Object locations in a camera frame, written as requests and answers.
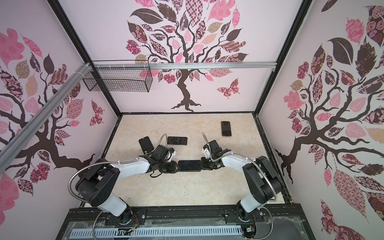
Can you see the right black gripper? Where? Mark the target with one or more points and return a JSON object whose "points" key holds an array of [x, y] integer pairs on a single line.
{"points": [[204, 165]]}

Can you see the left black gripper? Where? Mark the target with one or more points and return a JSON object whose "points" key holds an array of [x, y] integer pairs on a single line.
{"points": [[173, 169]]}

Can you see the black phone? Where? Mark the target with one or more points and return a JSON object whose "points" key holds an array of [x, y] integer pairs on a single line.
{"points": [[190, 164]]}

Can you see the purple smartphone black screen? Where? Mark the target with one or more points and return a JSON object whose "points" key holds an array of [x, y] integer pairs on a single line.
{"points": [[224, 128]]}

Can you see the pink phone case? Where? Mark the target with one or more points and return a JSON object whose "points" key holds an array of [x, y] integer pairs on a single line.
{"points": [[229, 129]]}

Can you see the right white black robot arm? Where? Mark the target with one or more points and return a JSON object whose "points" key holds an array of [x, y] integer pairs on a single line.
{"points": [[263, 181]]}

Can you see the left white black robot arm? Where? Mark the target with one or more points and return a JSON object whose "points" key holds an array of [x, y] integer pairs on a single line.
{"points": [[118, 207]]}

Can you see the black phone case horizontal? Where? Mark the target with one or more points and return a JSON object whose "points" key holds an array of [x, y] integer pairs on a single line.
{"points": [[177, 141]]}

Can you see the left metal flexible conduit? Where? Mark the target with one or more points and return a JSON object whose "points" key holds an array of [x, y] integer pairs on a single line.
{"points": [[93, 184]]}

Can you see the metal flexible conduit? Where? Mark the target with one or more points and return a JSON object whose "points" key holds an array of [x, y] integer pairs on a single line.
{"points": [[246, 159], [93, 184]]}

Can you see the right metal flexible conduit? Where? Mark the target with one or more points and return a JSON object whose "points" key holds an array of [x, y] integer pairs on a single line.
{"points": [[246, 159]]}

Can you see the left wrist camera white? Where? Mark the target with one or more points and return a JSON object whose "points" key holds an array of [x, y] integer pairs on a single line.
{"points": [[172, 153]]}

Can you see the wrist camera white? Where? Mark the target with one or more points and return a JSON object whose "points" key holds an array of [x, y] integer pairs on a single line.
{"points": [[206, 153], [172, 153]]}

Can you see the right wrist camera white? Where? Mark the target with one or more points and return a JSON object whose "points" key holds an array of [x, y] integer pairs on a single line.
{"points": [[206, 153]]}

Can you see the black wire basket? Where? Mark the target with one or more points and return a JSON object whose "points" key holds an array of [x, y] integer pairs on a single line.
{"points": [[134, 76]]}

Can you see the black base frame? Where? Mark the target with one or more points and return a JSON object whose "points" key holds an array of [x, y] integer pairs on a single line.
{"points": [[273, 222]]}

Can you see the aluminium rail back horizontal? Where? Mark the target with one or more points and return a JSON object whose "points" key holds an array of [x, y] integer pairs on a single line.
{"points": [[190, 66]]}

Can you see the white slotted cable duct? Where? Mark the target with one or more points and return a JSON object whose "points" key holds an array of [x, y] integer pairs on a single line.
{"points": [[158, 232]]}

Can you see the aluminium rail left diagonal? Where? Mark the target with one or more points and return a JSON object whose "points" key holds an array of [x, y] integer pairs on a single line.
{"points": [[11, 150]]}

